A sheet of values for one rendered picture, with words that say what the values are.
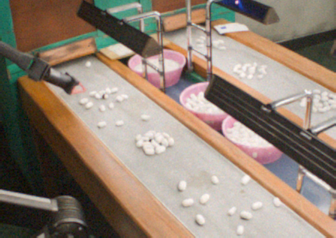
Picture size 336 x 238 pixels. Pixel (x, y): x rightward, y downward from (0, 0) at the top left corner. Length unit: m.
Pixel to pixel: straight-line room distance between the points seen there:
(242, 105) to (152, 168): 0.48
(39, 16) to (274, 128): 1.44
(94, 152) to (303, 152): 0.83
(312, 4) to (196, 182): 3.07
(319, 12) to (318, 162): 3.47
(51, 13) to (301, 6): 2.54
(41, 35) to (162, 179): 1.07
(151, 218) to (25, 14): 1.26
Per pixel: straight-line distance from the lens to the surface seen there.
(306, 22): 4.52
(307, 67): 2.38
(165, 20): 2.68
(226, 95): 1.43
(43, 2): 2.42
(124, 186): 1.63
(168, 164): 1.75
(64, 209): 1.53
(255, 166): 1.69
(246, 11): 2.16
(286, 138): 1.27
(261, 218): 1.53
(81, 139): 1.88
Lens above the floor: 1.77
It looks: 34 degrees down
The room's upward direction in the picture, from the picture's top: 3 degrees counter-clockwise
